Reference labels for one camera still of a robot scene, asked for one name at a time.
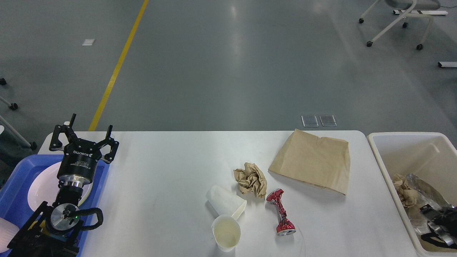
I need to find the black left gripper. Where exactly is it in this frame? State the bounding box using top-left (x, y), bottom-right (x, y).
top-left (49, 114), bottom-right (120, 183)

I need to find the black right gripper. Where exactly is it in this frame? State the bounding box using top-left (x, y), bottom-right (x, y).
top-left (420, 205), bottom-right (457, 247)

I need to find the silver foil bag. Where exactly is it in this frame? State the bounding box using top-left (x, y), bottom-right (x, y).
top-left (406, 173), bottom-right (456, 249)

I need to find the pink plate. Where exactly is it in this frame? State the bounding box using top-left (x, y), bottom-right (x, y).
top-left (27, 161), bottom-right (92, 212)

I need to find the pink mug dark inside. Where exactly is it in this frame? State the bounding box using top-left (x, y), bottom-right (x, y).
top-left (0, 218), bottom-right (20, 253)

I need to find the brown paper bag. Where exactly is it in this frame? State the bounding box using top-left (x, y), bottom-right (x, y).
top-left (268, 130), bottom-right (351, 195)

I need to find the white paper cup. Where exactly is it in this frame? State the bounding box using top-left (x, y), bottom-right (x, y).
top-left (211, 215), bottom-right (241, 252)
top-left (206, 185), bottom-right (247, 220)

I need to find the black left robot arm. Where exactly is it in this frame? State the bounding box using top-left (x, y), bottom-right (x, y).
top-left (7, 114), bottom-right (119, 257)

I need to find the light green plate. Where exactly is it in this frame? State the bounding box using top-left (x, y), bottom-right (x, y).
top-left (78, 183), bottom-right (93, 207)

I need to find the crumpled tissue in bag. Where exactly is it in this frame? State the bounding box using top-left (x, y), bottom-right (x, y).
top-left (393, 174), bottom-right (420, 208)

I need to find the person in jeans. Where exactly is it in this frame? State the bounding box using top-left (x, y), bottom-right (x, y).
top-left (0, 125), bottom-right (32, 188)

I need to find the cream plastic bin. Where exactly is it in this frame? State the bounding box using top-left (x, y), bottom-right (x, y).
top-left (367, 132), bottom-right (457, 257)

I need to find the blue plastic tray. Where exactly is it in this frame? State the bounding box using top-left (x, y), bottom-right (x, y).
top-left (0, 154), bottom-right (110, 257)

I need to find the crushed red can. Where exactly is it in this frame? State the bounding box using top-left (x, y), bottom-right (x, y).
top-left (266, 188), bottom-right (296, 236)

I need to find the clear floor plate right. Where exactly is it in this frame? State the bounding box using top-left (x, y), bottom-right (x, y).
top-left (319, 115), bottom-right (337, 127)

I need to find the clear floor plate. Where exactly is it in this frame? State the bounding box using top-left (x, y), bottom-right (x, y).
top-left (319, 115), bottom-right (337, 127)
top-left (301, 115), bottom-right (319, 127)

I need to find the white paper cup lying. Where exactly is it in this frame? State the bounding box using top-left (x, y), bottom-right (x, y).
top-left (206, 185), bottom-right (247, 220)

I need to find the white bar on floor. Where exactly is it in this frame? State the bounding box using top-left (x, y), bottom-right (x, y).
top-left (437, 61), bottom-right (457, 68)

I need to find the clear floor plate left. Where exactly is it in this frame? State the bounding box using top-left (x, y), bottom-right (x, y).
top-left (301, 115), bottom-right (319, 127)

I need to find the crumpled brown paper ball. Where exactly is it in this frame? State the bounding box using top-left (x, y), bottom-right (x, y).
top-left (233, 162), bottom-right (267, 198)

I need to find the white office chair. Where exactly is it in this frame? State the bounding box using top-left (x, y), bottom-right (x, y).
top-left (366, 0), bottom-right (441, 50)

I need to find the white cart frame left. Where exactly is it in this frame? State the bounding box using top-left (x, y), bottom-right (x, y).
top-left (0, 96), bottom-right (37, 150)

